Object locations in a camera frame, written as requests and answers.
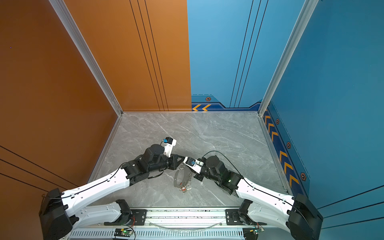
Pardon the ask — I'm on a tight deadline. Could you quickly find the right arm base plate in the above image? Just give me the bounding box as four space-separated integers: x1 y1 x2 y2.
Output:
225 209 250 226

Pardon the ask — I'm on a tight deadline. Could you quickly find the aluminium front rail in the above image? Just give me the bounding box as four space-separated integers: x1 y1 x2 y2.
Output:
61 206 259 229

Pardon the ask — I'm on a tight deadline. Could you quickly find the green circuit board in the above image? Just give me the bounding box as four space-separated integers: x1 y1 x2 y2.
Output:
114 228 135 240

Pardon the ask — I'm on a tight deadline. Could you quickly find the white vented grille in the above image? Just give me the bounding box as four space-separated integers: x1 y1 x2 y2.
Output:
67 228 245 240

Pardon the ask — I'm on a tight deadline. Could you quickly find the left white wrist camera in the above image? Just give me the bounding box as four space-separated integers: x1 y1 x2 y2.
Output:
162 137 177 158

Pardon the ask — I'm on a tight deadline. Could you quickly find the metal keyring with chain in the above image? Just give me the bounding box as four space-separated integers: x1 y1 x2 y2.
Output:
174 167 192 190

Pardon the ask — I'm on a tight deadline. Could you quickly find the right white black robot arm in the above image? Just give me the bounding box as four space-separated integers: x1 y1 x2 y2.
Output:
184 156 324 240

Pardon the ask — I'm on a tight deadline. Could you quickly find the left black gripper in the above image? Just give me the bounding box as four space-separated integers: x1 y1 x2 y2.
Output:
148 153 187 175

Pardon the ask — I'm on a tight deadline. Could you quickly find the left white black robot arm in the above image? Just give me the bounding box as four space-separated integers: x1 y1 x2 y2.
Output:
39 144 185 240

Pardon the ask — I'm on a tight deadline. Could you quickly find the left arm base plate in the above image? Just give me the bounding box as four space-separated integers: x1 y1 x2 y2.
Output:
104 209 147 227

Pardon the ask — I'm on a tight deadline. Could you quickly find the right small circuit board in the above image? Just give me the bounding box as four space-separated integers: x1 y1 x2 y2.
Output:
250 225 265 235

